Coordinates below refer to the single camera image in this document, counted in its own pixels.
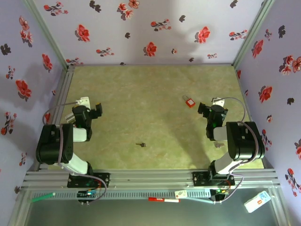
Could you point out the red padlock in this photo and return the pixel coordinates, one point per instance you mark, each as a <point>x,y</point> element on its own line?
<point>190,103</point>

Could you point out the aluminium side rail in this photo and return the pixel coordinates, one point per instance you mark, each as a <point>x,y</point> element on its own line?
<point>67,80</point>

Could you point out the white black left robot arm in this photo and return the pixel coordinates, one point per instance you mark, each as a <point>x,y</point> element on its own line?
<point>54,146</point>

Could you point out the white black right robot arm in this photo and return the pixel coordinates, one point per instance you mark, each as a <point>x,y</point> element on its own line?
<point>244,141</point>

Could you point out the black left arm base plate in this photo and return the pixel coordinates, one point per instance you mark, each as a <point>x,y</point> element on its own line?
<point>103,179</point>

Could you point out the small white red tag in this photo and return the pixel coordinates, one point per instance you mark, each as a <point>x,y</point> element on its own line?
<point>181,193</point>

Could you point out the white box with red label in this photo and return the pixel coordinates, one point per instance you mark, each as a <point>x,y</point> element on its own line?
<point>256,202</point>

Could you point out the red white marker pen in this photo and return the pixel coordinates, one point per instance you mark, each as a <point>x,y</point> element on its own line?
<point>156,199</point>

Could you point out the small dark key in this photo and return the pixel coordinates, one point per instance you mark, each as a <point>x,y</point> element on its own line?
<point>142,145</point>

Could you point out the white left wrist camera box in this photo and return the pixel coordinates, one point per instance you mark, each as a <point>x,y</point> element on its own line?
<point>83,100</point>

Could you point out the aluminium corner post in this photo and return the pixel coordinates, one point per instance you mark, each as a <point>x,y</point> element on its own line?
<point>47,30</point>
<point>252,30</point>

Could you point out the wide aluminium mounting rail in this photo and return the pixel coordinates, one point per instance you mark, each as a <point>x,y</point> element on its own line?
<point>150,179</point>

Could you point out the green tube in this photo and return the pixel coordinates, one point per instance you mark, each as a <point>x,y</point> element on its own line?
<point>43,197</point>

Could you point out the thin aluminium table edge rail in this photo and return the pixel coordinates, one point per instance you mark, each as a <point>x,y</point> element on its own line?
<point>150,64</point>

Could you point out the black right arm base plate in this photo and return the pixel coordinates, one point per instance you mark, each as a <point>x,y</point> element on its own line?
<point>200,179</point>

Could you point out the aluminium frame bar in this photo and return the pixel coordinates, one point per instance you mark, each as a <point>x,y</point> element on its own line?
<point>17,216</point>
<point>279,216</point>

